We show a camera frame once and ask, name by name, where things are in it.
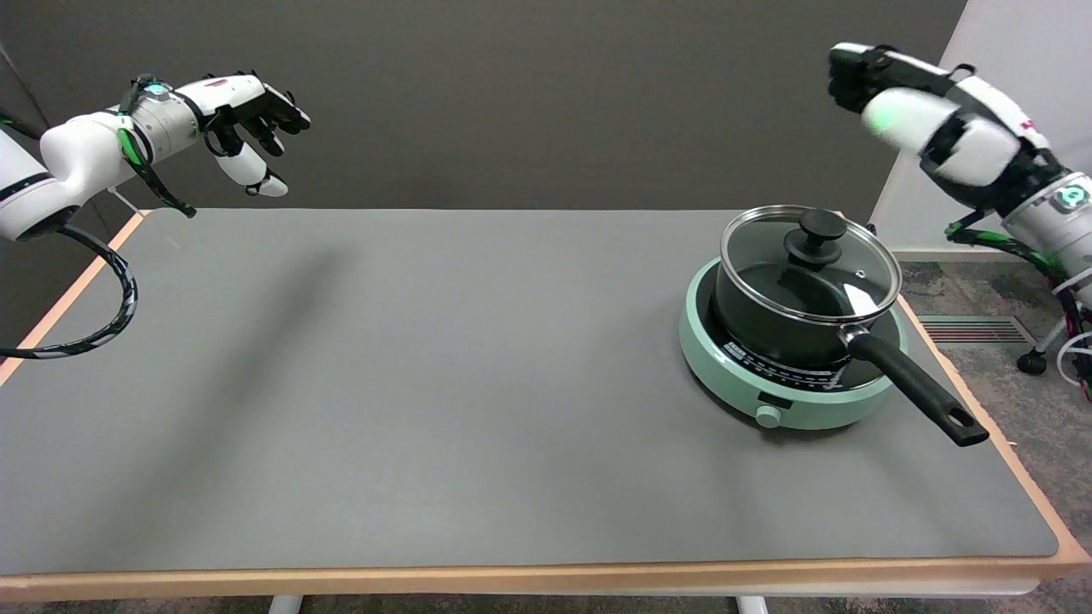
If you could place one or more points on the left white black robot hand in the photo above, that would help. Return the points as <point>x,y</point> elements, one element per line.
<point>230,89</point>

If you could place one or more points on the grey table mat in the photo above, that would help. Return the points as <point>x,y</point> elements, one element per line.
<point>426,384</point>

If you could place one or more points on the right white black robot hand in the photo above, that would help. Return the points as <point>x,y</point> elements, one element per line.
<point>964,136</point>

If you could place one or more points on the white partition board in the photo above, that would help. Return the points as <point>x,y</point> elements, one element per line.
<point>1041,43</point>

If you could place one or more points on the white table leg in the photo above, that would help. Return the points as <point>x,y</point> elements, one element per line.
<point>752,605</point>
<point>286,605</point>

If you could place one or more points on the glass pot lid black knob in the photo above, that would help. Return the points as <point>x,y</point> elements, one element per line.
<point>759,243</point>

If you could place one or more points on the floor vent grille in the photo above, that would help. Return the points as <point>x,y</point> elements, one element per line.
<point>981,331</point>

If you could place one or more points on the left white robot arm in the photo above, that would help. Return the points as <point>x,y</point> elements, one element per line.
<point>77,153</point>

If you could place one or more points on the mint green induction cooker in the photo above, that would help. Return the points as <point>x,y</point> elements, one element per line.
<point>725,375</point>

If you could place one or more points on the wheeled metal stand base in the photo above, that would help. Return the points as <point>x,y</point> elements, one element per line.
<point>1032,362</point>

